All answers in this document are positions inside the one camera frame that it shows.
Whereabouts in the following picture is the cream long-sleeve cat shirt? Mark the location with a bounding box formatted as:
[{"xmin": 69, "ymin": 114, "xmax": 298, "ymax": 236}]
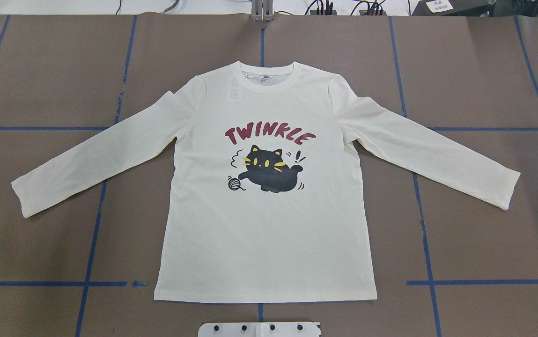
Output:
[{"xmin": 11, "ymin": 62, "xmax": 520, "ymax": 303}]

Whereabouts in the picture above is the grey aluminium frame post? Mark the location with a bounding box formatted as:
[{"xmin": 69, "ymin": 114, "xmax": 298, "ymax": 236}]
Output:
[{"xmin": 251, "ymin": 0, "xmax": 274, "ymax": 22}]

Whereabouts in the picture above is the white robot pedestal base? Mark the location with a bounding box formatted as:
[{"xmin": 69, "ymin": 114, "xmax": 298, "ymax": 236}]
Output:
[{"xmin": 198, "ymin": 322, "xmax": 322, "ymax": 337}]

